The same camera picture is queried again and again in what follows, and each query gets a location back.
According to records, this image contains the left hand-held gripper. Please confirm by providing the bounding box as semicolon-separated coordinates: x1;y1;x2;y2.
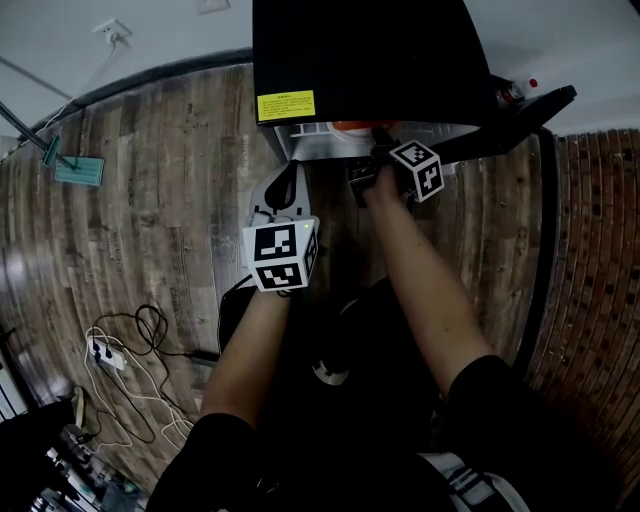
242;160;321;293

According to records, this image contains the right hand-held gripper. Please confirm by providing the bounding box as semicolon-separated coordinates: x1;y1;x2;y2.
347;127;445;209

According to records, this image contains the orange carrot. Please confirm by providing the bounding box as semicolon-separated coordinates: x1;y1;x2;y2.
331;119;401;133

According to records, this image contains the black mini fridge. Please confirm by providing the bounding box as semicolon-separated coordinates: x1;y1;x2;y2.
251;0;579;167

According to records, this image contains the person's right forearm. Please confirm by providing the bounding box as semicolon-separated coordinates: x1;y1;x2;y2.
362;197;497;400

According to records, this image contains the person's left forearm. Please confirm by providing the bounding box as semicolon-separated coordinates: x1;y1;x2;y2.
199;288;295;432

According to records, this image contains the person's right hand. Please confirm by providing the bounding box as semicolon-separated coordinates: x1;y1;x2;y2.
363;166;407;204

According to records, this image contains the clear bottle red cap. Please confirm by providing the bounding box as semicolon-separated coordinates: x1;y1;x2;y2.
494;77;540;106

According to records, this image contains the teal flat mop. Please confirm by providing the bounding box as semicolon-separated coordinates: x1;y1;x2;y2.
0;99;106;188

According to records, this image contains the white power strip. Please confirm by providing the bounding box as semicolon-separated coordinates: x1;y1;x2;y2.
87;335;128;372

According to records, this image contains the person's black shirt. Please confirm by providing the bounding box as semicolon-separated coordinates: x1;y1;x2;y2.
144;274;627;512

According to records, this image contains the black cable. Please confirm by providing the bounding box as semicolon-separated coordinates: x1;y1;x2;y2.
91;303;222;446

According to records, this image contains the white cable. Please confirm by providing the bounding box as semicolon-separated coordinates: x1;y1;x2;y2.
83;325;195;452

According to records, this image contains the white harness strap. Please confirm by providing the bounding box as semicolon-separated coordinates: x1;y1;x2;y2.
417;452;532;512

